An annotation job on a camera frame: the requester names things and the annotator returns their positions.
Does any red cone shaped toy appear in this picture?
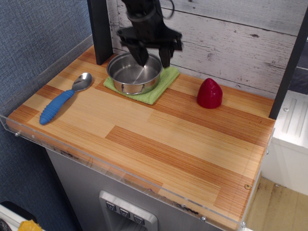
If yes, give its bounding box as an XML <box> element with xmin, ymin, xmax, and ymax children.
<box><xmin>197</xmin><ymin>78</ymin><xmax>223</xmax><ymax>109</ymax></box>

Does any black vertical post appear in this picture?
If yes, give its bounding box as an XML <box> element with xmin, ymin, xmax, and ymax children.
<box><xmin>87</xmin><ymin>0</ymin><xmax>113</xmax><ymax>65</ymax></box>
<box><xmin>269</xmin><ymin>9</ymin><xmax>308</xmax><ymax>119</ymax></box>

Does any grey toy fridge cabinet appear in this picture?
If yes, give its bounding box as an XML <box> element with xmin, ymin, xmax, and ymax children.
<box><xmin>45</xmin><ymin>148</ymin><xmax>224</xmax><ymax>231</ymax></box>

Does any blue handled metal spoon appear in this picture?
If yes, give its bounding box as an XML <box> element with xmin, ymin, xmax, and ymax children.
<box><xmin>39</xmin><ymin>73</ymin><xmax>92</xmax><ymax>125</ymax></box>

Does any yellow object at corner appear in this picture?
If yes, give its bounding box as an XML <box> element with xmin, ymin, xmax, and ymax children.
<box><xmin>18</xmin><ymin>220</ymin><xmax>43</xmax><ymax>231</ymax></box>

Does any green folded cloth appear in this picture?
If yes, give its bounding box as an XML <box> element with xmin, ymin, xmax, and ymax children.
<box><xmin>103</xmin><ymin>67</ymin><xmax>180</xmax><ymax>105</ymax></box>

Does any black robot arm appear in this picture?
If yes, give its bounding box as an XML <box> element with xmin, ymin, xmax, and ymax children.
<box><xmin>117</xmin><ymin>0</ymin><xmax>182</xmax><ymax>68</ymax></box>

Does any black right vertical post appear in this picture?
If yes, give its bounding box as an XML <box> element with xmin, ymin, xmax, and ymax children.
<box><xmin>269</xmin><ymin>9</ymin><xmax>308</xmax><ymax>119</ymax></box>

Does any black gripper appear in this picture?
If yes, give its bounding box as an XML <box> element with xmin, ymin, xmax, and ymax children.
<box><xmin>117</xmin><ymin>14</ymin><xmax>182</xmax><ymax>68</ymax></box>

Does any black left vertical post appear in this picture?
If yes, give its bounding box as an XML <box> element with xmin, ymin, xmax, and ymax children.
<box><xmin>87</xmin><ymin>0</ymin><xmax>113</xmax><ymax>65</ymax></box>

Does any white ridged side counter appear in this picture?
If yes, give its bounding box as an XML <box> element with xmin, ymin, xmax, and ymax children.
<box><xmin>260</xmin><ymin>90</ymin><xmax>308</xmax><ymax>195</ymax></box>

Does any stainless steel pan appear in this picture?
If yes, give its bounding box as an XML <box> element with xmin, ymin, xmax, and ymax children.
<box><xmin>107</xmin><ymin>52</ymin><xmax>163</xmax><ymax>95</ymax></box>

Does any silver dispenser button panel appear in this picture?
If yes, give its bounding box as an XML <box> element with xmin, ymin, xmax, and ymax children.
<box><xmin>99</xmin><ymin>190</ymin><xmax>158</xmax><ymax>231</ymax></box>

